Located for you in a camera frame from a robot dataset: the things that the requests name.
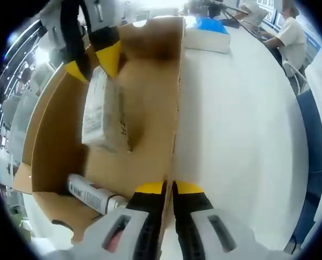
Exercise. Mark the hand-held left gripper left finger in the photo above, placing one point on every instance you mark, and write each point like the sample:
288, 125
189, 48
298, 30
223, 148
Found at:
147, 233

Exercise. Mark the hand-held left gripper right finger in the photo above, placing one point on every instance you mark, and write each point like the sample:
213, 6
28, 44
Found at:
190, 233

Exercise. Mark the brown cardboard shoe box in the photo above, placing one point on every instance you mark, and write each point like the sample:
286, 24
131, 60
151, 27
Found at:
150, 67

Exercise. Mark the white barcode box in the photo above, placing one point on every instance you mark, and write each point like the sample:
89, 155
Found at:
104, 116

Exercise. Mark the white and blue tissue pack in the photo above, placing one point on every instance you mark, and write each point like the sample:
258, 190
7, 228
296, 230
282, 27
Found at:
207, 43

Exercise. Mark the white barcode tube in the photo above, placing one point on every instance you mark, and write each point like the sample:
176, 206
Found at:
93, 193

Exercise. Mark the grey office chair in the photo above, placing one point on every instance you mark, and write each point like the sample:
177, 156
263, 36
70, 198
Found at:
296, 78

